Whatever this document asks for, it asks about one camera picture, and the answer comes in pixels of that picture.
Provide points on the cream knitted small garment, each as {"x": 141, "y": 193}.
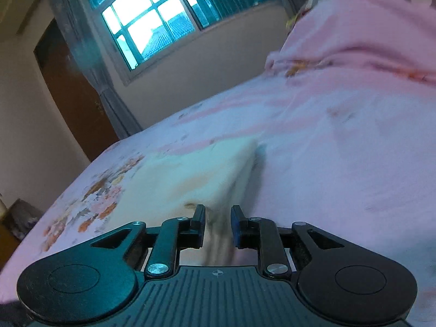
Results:
{"x": 204, "y": 170}

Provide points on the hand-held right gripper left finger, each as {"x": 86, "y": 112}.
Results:
{"x": 201, "y": 226}

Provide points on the pink floral bed sheet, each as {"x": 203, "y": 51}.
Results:
{"x": 323, "y": 150}

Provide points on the dark cloth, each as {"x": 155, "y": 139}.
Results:
{"x": 22, "y": 218}

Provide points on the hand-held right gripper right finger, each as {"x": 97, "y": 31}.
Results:
{"x": 235, "y": 226}

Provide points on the pink blanket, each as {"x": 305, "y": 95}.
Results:
{"x": 361, "y": 30}

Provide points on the window with teal frame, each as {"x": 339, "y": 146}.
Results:
{"x": 160, "y": 24}

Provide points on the brown wooden door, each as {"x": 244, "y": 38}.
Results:
{"x": 71, "y": 98}

